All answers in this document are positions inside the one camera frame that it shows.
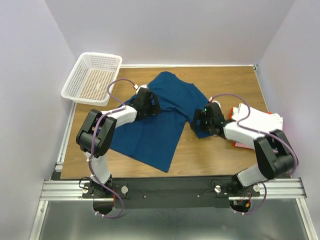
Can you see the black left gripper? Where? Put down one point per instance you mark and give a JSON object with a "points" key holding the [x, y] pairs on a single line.
{"points": [[155, 109]]}

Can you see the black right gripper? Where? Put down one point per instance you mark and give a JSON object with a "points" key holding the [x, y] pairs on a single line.
{"points": [[200, 115]]}

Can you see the blue t-shirt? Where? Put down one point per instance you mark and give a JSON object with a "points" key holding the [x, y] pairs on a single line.
{"points": [[153, 140]]}

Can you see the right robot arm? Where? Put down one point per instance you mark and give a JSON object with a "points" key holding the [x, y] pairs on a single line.
{"points": [[274, 157]]}

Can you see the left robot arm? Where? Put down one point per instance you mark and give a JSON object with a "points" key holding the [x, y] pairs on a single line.
{"points": [[97, 131]]}

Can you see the pink folded t-shirt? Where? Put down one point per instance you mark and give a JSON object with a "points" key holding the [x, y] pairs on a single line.
{"points": [[242, 145]]}

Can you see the white plastic laundry basket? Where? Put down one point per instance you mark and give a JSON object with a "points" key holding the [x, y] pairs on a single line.
{"points": [[90, 77]]}

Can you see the white folded t-shirt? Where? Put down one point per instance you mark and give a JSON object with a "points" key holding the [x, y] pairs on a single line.
{"points": [[257, 120]]}

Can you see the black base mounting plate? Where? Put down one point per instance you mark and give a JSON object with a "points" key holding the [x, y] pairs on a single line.
{"points": [[166, 192]]}

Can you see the aluminium frame rail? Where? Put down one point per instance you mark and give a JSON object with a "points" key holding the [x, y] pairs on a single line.
{"points": [[69, 190]]}

